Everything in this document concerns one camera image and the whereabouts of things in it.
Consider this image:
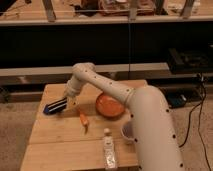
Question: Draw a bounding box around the black cable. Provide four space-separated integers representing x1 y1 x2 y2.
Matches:
178 73 213 171

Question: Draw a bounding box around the clear plastic bottle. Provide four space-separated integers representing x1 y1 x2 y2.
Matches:
103 128 118 171

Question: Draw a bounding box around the white cup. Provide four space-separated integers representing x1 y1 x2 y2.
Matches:
121 121 134 145

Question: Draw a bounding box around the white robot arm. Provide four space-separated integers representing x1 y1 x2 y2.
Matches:
65 63 185 171

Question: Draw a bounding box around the black equipment box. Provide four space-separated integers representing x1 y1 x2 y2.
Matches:
167 48 213 74

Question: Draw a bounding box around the wooden table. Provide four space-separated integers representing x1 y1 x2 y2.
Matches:
21 84 137 171

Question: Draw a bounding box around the orange carrot toy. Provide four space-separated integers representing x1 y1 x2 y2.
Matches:
78 109 89 127

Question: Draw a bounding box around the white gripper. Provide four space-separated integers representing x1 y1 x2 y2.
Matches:
64 77 82 109

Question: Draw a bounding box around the wooden shelf bench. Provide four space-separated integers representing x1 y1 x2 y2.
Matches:
0 62 213 87

